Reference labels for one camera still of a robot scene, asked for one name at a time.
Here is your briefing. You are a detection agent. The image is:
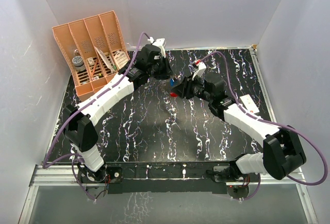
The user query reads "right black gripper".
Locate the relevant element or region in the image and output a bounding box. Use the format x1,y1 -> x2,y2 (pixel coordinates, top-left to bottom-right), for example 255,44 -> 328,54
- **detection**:
172,73 -> 213,103

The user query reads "white and red keyring holder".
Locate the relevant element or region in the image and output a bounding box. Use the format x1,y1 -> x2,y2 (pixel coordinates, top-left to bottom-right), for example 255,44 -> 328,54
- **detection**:
170,92 -> 178,97

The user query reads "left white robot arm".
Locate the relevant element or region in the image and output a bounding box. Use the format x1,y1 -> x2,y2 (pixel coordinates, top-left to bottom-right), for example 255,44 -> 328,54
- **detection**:
63,39 -> 172,182

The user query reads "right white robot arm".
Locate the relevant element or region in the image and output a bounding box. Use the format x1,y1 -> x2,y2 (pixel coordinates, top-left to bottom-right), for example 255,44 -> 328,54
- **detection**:
170,76 -> 306,181

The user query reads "white labelled packet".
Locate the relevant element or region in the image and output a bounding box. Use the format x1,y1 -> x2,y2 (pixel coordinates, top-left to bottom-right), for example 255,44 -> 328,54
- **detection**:
113,50 -> 129,70

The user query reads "white envelope card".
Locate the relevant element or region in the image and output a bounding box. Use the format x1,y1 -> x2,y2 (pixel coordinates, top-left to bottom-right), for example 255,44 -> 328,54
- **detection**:
94,46 -> 117,72

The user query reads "small white cardboard box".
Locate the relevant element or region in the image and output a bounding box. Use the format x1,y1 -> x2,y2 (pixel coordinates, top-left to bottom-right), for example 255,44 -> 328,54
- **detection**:
239,94 -> 259,114

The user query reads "orange pencil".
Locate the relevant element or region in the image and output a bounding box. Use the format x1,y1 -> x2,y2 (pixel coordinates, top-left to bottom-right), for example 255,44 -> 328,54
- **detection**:
91,58 -> 98,78

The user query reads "small white label box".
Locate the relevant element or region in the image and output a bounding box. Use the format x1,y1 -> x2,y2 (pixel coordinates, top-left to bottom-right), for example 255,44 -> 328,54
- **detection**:
87,57 -> 95,66

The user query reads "orange plastic desk organizer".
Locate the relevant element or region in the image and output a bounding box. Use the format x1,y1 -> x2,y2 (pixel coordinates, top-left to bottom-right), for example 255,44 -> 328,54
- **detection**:
52,11 -> 128,101

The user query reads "grey round tin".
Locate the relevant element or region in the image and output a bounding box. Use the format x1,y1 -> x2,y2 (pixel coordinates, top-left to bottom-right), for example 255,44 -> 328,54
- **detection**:
72,56 -> 86,72

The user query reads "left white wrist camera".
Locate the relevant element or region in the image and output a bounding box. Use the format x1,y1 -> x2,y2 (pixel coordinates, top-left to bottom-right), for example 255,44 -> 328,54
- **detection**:
148,37 -> 166,57

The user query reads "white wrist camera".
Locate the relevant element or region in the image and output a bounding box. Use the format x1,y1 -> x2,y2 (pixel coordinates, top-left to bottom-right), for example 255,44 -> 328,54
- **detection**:
192,60 -> 207,80
148,37 -> 166,57

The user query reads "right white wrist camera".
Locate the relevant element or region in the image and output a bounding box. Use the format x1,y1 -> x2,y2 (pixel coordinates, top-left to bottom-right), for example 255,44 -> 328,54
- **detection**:
192,60 -> 207,80

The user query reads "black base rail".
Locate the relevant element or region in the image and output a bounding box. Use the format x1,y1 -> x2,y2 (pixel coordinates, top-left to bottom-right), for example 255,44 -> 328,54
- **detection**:
82,157 -> 261,196

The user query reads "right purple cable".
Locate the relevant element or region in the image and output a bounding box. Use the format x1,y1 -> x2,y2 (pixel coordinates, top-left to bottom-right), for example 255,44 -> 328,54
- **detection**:
200,51 -> 328,201

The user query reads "purple cable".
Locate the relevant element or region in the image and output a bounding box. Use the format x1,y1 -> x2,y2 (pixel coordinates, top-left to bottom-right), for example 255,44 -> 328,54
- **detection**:
42,31 -> 155,201
200,51 -> 328,201

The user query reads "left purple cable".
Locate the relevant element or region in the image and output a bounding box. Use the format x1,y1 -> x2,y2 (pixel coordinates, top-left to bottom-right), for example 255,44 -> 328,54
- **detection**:
42,31 -> 155,201

